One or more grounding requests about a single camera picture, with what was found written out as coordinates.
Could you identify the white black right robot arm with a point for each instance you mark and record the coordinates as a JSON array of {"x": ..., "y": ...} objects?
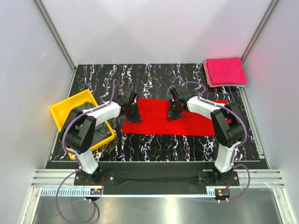
[{"x": 229, "y": 127}]

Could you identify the folded teal t-shirt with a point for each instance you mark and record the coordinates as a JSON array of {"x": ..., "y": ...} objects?
[{"x": 237, "y": 86}]

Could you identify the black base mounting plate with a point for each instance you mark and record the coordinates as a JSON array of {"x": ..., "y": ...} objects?
[{"x": 159, "y": 186}]

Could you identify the red t-shirt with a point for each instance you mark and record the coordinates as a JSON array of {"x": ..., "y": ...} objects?
[{"x": 154, "y": 114}]

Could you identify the white slotted cable duct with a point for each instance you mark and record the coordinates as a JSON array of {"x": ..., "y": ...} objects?
[{"x": 154, "y": 193}]

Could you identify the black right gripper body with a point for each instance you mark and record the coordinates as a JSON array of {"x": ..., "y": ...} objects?
[{"x": 174, "y": 112}]

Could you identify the folded salmon pink t-shirt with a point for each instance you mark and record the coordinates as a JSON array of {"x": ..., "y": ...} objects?
[{"x": 208, "y": 79}]

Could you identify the left aluminium corner post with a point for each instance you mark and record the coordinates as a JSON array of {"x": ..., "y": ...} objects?
[{"x": 50, "y": 24}]

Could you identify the aluminium corner post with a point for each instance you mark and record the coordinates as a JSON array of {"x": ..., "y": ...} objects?
[
  {"x": 50, "y": 24},
  {"x": 262, "y": 24}
]

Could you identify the yellow plastic bin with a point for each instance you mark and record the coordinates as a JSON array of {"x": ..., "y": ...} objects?
[{"x": 61, "y": 110}]

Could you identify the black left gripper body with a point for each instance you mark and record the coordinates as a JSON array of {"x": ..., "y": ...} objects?
[{"x": 133, "y": 115}]

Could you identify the right aluminium corner post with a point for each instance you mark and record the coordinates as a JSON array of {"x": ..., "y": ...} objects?
[{"x": 262, "y": 24}]

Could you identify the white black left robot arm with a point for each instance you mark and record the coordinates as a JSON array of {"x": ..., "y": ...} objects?
[{"x": 78, "y": 130}]

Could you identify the grey t-shirt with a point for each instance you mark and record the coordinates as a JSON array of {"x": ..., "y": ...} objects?
[{"x": 101, "y": 131}]

